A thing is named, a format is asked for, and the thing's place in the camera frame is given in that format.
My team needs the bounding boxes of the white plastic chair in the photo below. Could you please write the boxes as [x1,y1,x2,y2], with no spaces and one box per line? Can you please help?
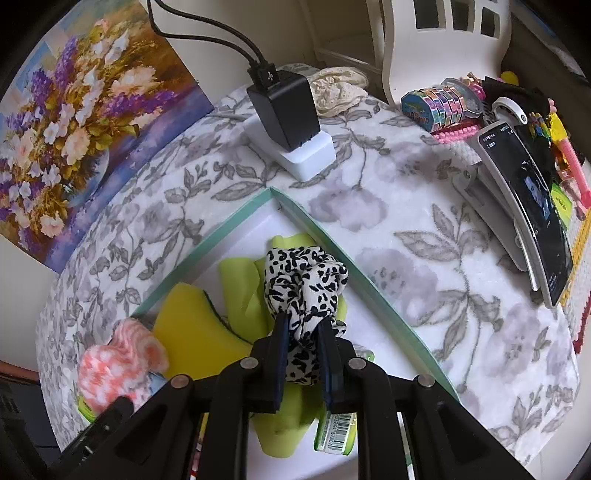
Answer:
[367,0,511,105]

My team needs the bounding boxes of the smartphone on stand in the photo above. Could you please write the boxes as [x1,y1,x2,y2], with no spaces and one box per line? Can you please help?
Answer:
[456,121,573,309]

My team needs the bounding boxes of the pink white striped cloth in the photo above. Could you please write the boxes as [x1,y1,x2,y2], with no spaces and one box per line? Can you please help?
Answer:
[78,318,169,415]

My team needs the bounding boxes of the flower painting canvas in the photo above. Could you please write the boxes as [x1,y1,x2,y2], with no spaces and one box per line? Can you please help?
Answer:
[1,1,212,272]

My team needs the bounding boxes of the black power adapter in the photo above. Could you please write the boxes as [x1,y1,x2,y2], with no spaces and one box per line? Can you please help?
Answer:
[246,63,321,151]

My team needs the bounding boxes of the yellow sponge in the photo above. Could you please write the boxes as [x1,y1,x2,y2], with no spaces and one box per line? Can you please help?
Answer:
[152,283,252,380]

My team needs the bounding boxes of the black cables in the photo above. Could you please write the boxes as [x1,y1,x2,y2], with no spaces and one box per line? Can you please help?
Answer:
[146,0,270,70]

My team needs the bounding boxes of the green tissue pack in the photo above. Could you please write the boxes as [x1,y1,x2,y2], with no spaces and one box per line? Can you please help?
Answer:
[313,345,376,457]
[77,396,96,423]

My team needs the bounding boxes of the lime green cloth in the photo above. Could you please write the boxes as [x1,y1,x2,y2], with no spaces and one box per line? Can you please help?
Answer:
[218,234,322,459]

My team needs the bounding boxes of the grey floral blanket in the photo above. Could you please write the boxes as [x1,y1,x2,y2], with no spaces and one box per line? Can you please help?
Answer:
[36,91,579,463]

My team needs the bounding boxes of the white power strip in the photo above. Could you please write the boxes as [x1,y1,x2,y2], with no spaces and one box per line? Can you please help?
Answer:
[243,113,335,182]

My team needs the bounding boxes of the teal white tray box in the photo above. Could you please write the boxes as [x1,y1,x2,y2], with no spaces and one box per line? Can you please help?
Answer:
[131,185,461,480]

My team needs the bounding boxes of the colourful cylinder toy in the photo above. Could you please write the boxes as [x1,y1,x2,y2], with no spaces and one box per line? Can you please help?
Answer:
[401,78,484,133]

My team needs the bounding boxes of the leopard print scrunchie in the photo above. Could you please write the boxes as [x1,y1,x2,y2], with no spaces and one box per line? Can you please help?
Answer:
[263,246,349,386]

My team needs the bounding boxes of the blue face mask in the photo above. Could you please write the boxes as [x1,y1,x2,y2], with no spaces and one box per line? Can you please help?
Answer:
[148,372,167,395]

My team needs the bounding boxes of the cream lace cloth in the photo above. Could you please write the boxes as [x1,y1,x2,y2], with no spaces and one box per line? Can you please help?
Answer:
[308,67,370,118]

